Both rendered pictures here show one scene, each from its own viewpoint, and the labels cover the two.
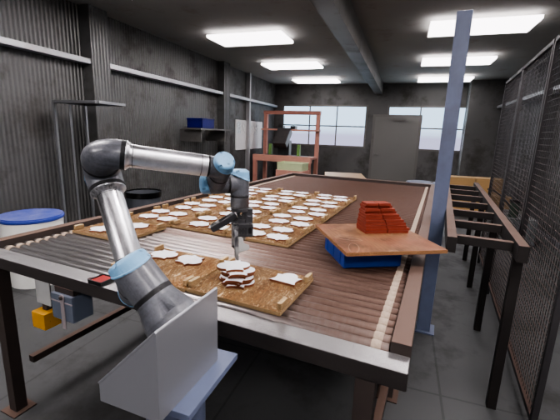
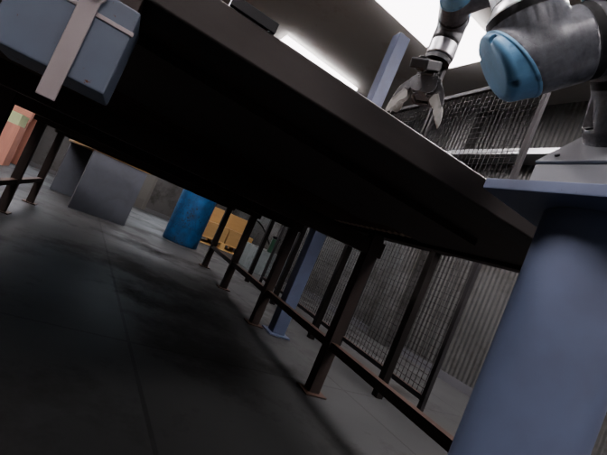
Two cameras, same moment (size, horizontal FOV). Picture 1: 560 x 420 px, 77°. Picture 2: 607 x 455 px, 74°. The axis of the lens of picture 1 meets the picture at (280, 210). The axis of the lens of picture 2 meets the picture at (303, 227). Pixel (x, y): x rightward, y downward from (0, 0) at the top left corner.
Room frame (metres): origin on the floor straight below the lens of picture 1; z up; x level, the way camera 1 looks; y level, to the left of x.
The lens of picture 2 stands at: (0.81, 1.06, 0.63)
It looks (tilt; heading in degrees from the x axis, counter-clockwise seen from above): 3 degrees up; 312
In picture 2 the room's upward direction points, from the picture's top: 23 degrees clockwise
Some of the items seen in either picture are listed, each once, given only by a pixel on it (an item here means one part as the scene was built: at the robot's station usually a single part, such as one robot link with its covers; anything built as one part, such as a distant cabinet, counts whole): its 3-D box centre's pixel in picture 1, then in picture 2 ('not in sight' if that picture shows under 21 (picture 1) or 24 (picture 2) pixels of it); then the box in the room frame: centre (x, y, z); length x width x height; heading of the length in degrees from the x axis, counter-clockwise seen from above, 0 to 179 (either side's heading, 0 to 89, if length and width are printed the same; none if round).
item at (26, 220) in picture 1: (34, 247); not in sight; (3.37, 2.43, 0.34); 0.56 x 0.56 x 0.69
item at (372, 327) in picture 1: (165, 278); not in sight; (1.47, 0.50, 0.90); 1.95 x 0.05 x 0.05; 66
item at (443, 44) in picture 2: (239, 202); (439, 52); (1.40, 0.16, 1.27); 0.08 x 0.08 x 0.05
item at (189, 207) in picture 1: (196, 206); not in sight; (2.80, 0.68, 0.94); 0.41 x 0.35 x 0.04; 66
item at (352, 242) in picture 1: (374, 237); not in sight; (1.79, -0.50, 1.03); 0.50 x 0.50 x 0.02; 11
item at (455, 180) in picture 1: (474, 196); (220, 228); (7.51, -4.15, 0.37); 1.27 x 0.91 x 0.75; 71
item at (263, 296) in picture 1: (252, 284); not in sight; (1.38, 0.10, 0.93); 0.41 x 0.35 x 0.02; 66
